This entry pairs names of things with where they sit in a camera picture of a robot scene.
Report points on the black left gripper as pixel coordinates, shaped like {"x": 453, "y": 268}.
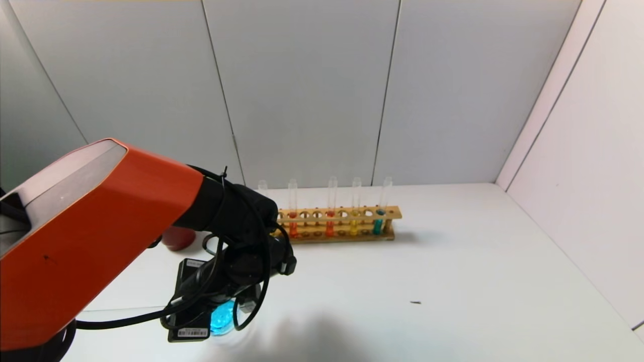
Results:
{"x": 187, "y": 327}

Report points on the yellow pigment glass test tube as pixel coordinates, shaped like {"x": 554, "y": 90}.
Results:
{"x": 353, "y": 228}
{"x": 262, "y": 186}

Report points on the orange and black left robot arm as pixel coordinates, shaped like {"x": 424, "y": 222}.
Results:
{"x": 100, "y": 226}

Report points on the glass beaker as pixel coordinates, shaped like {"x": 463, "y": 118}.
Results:
{"x": 222, "y": 318}

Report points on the orange pigment glass test tube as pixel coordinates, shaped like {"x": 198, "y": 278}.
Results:
{"x": 293, "y": 230}
{"x": 330, "y": 229}

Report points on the blue pigment glass test tube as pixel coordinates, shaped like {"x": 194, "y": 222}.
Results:
{"x": 377, "y": 227}

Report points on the wooden test tube rack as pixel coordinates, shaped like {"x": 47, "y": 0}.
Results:
{"x": 396, "y": 213}

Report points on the dark red plastic cup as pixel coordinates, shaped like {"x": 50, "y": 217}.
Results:
{"x": 178, "y": 240}

